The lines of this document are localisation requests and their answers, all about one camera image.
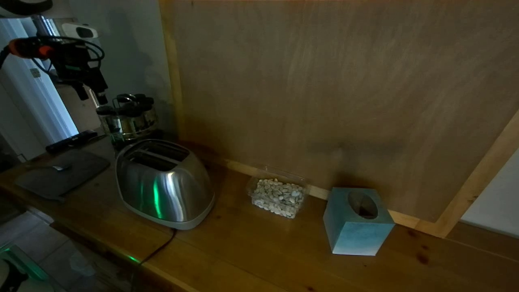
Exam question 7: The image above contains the black toaster power cable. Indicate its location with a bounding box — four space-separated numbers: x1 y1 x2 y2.
136 229 179 266

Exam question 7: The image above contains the blue cube tissue box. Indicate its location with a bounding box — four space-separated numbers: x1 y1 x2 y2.
321 187 396 258

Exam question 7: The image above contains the flat black bar device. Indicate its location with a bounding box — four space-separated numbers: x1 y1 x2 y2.
44 130 102 156

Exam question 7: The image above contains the aluminium robot mounting stand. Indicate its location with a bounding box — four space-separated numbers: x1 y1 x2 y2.
0 242 55 292

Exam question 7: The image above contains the round wire spice rack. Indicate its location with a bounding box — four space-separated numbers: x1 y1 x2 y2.
96 93 161 151

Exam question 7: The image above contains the spice jar with dark lid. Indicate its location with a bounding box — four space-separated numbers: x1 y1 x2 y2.
132 96 159 136
117 104 138 138

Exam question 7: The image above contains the dark grey flat mat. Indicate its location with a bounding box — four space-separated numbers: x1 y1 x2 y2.
15 148 112 203

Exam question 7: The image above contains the large wooden board panel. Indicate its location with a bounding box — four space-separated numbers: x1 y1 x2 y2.
157 0 519 240

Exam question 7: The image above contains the stainless steel toaster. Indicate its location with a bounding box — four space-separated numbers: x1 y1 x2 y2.
114 138 216 232

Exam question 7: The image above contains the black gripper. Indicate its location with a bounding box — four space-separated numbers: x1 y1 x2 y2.
54 44 110 106

